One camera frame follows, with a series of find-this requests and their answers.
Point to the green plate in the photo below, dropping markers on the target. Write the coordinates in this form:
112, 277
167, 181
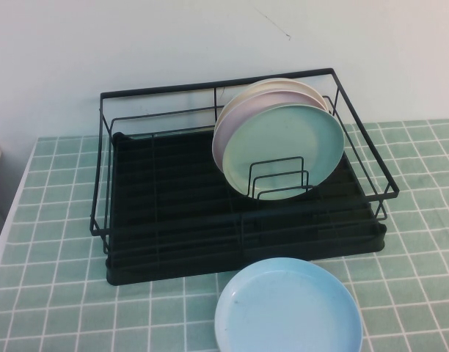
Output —
290, 146

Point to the green checked tablecloth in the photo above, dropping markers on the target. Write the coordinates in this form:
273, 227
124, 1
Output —
63, 311

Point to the cream white plate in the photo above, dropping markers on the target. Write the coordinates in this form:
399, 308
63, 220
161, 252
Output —
283, 82

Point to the light blue plate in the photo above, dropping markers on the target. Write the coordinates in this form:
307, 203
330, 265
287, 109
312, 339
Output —
287, 311

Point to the black plastic drip tray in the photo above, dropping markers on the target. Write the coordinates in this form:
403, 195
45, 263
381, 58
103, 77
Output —
166, 176

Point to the pink plate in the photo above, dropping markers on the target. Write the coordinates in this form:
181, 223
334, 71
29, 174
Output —
261, 100

